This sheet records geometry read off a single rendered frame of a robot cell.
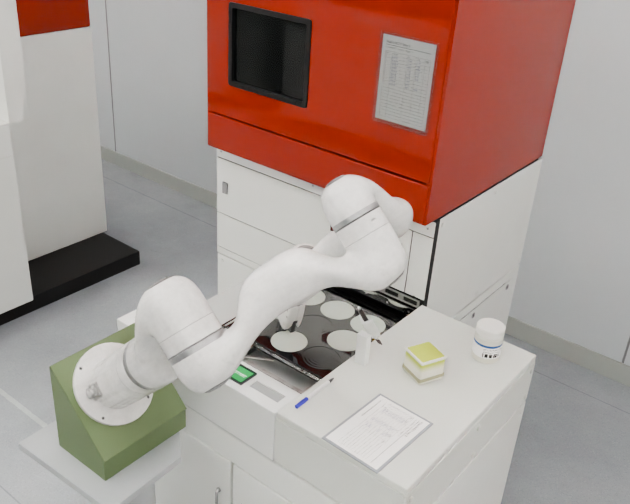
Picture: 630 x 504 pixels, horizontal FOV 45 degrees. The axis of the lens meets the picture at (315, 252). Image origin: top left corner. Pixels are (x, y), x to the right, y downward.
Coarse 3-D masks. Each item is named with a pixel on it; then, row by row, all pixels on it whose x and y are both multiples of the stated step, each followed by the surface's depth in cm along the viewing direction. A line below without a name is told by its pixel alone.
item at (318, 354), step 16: (320, 304) 220; (352, 304) 221; (304, 320) 212; (320, 320) 213; (336, 320) 213; (384, 320) 215; (320, 336) 206; (288, 352) 198; (304, 352) 199; (320, 352) 199; (336, 352) 200; (352, 352) 200; (304, 368) 193; (320, 368) 193
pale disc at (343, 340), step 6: (342, 330) 209; (330, 336) 206; (336, 336) 206; (342, 336) 206; (348, 336) 207; (354, 336) 207; (330, 342) 204; (336, 342) 204; (342, 342) 204; (348, 342) 204; (354, 342) 204; (336, 348) 201; (342, 348) 202; (348, 348) 202; (354, 348) 202
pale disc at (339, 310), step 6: (324, 306) 219; (330, 306) 220; (336, 306) 220; (342, 306) 220; (348, 306) 220; (324, 312) 217; (330, 312) 217; (336, 312) 217; (342, 312) 217; (348, 312) 217; (354, 312) 218; (336, 318) 214; (342, 318) 214
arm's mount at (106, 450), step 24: (120, 336) 176; (72, 360) 167; (72, 384) 165; (168, 384) 179; (72, 408) 163; (168, 408) 177; (72, 432) 168; (96, 432) 164; (120, 432) 167; (144, 432) 171; (168, 432) 178; (96, 456) 164; (120, 456) 167
